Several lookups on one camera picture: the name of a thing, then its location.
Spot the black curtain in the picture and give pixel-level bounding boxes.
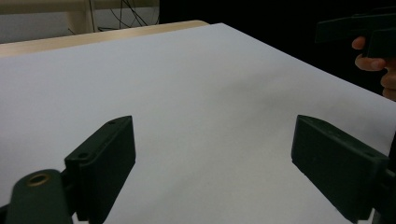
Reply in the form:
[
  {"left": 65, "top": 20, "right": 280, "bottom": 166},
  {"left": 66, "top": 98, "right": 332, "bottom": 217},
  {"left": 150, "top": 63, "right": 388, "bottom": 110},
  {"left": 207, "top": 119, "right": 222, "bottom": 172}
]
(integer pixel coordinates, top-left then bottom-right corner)
[{"left": 159, "top": 0, "right": 396, "bottom": 96}]

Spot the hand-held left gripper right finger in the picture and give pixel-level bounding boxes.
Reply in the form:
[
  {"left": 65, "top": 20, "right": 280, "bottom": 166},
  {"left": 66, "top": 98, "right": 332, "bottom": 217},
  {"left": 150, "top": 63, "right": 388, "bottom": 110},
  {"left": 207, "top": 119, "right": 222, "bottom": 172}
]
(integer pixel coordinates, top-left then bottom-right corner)
[{"left": 290, "top": 114, "right": 391, "bottom": 224}]

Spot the black cable bundle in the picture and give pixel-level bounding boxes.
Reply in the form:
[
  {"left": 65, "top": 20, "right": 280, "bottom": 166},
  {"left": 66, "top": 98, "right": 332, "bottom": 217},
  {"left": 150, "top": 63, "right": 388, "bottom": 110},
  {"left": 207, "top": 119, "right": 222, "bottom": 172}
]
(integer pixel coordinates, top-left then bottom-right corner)
[{"left": 89, "top": 0, "right": 161, "bottom": 33}]

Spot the white table cover board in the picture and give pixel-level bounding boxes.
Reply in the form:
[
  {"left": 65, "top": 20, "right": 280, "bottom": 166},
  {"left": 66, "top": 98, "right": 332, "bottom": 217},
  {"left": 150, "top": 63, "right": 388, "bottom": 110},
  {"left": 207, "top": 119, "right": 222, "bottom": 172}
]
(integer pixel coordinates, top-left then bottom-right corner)
[{"left": 0, "top": 21, "right": 396, "bottom": 224}]

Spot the wooden table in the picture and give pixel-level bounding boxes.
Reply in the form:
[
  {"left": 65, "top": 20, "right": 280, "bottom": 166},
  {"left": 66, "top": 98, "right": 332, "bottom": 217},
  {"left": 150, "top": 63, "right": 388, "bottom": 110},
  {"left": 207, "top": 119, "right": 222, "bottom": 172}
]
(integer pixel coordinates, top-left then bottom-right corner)
[{"left": 0, "top": 20, "right": 210, "bottom": 59}]

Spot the light wooden shelf unit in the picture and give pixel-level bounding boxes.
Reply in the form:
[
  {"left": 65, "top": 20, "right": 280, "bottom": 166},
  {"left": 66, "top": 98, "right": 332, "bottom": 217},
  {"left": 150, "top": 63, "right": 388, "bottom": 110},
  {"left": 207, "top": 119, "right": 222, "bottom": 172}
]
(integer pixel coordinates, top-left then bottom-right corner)
[{"left": 0, "top": 0, "right": 161, "bottom": 45}]

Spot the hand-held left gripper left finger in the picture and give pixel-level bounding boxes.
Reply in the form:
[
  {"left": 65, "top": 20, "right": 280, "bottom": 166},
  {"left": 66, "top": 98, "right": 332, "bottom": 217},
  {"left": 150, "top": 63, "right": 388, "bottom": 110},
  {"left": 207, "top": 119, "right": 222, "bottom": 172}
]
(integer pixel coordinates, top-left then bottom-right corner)
[{"left": 64, "top": 115, "right": 137, "bottom": 224}]

